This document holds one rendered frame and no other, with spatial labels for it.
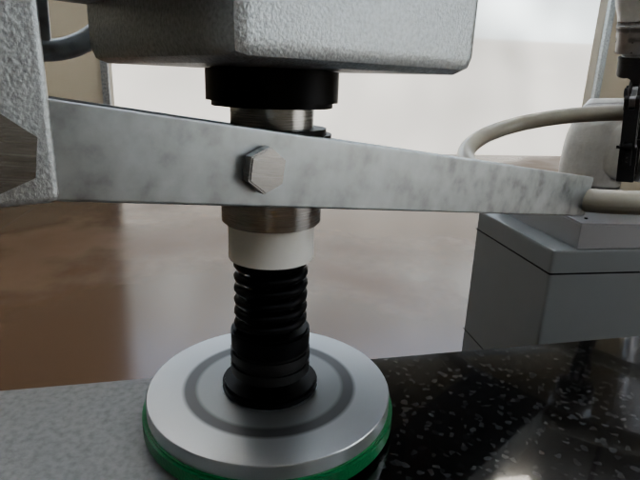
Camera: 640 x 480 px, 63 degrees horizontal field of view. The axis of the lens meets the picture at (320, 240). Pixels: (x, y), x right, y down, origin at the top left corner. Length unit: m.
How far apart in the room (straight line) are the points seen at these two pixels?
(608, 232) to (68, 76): 4.72
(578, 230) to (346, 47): 1.11
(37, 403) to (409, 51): 0.44
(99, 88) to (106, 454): 4.92
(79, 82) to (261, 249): 4.98
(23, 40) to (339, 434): 0.33
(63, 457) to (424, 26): 0.42
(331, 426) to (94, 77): 5.00
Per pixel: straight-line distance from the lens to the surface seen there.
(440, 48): 0.37
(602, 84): 6.40
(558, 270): 1.36
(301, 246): 0.41
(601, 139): 1.48
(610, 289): 1.46
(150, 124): 0.30
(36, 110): 0.26
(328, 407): 0.46
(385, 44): 0.33
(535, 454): 0.50
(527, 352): 0.66
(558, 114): 1.15
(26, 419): 0.55
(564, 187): 0.68
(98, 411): 0.53
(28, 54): 0.26
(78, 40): 0.51
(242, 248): 0.40
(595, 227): 1.38
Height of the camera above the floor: 1.16
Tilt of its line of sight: 17 degrees down
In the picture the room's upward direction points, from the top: 2 degrees clockwise
